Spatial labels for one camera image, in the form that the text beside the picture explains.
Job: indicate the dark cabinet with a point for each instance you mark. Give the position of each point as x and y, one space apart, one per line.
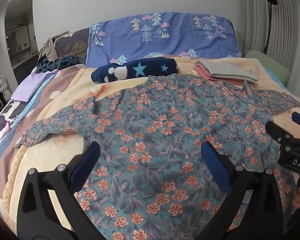
25 65

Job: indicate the blue tree-print pillow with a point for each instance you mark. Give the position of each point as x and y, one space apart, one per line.
177 35

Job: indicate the teal floral shirt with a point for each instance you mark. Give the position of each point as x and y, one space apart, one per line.
152 130

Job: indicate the white pleated curtain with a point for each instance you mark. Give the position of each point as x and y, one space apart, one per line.
290 30

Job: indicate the dark blue crumpled cloth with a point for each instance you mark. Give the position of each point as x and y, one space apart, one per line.
65 61

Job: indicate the purple folded cloth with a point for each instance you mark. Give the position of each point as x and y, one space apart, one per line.
30 87

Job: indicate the dark gold-print pillow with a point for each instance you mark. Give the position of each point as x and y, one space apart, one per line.
75 42

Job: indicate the beige crumpled clothes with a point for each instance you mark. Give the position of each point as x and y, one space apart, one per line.
50 50

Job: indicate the cream plush blanket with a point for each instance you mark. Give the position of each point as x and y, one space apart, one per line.
72 85

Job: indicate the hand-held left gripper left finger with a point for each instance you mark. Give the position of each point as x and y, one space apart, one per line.
86 165

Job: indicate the green pillow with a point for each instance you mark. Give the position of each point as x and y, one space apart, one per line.
265 60

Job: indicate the printed bed sheet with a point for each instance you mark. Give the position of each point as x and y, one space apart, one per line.
10 115

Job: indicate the navy star-print fleece blanket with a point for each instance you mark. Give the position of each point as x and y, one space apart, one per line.
140 70

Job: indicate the white cat figurine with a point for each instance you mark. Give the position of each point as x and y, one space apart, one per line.
3 87

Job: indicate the stack of folded pink grey clothes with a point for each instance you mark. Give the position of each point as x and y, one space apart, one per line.
227 68

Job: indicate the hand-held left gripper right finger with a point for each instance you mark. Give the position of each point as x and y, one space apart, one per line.
215 165

